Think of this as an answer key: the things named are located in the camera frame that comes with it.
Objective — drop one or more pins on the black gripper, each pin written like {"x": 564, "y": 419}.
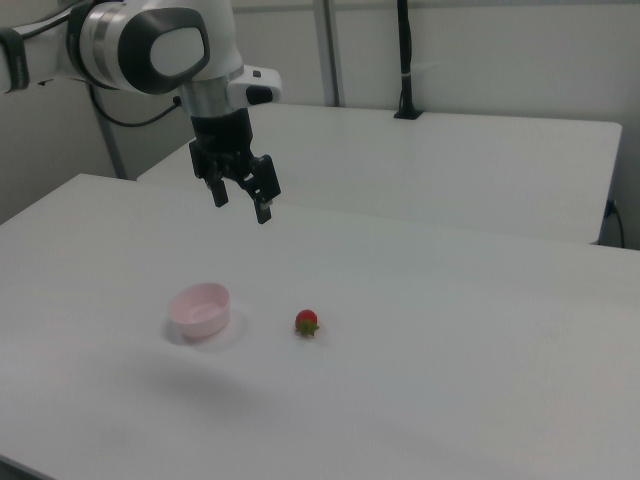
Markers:
{"x": 222, "y": 135}

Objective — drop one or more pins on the red strawberry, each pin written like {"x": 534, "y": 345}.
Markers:
{"x": 306, "y": 319}

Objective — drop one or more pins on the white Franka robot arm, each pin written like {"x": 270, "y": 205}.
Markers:
{"x": 125, "y": 45}

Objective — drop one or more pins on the pink plastic bowl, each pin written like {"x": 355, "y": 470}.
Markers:
{"x": 200, "y": 312}

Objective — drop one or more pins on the white side table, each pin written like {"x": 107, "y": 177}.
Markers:
{"x": 450, "y": 165}

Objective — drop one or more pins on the black pole with base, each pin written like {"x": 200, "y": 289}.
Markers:
{"x": 405, "y": 50}

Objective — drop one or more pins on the grey slanted partition post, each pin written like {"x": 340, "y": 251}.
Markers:
{"x": 114, "y": 145}

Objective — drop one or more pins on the grey double partition post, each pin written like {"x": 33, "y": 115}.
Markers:
{"x": 330, "y": 50}

